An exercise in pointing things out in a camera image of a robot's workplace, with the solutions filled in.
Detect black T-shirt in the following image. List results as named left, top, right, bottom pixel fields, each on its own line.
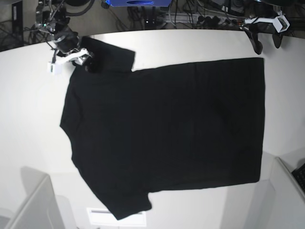
left=60, top=37, right=265, bottom=219

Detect white right partition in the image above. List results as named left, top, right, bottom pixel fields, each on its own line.
left=247, top=156, right=305, bottom=229

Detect white power strip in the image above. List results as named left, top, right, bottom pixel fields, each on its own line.
left=164, top=13, right=248, bottom=26

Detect white left partition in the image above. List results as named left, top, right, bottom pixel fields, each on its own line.
left=0, top=167, right=77, bottom=229

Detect black keyboard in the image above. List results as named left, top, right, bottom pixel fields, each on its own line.
left=292, top=164, right=305, bottom=191

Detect blue box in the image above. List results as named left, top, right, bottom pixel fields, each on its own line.
left=105, top=0, right=172, bottom=7

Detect white partition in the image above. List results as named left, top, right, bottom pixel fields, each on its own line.
left=247, top=156, right=305, bottom=229
left=0, top=167, right=77, bottom=229

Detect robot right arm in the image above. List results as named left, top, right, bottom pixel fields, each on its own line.
left=34, top=0, right=94, bottom=73

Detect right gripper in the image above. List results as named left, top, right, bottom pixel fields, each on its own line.
left=52, top=30, right=94, bottom=66

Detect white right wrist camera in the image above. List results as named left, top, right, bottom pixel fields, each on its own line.
left=47, top=50, right=77, bottom=75

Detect white slotted plate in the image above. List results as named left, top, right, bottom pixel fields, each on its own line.
left=86, top=208, right=146, bottom=227

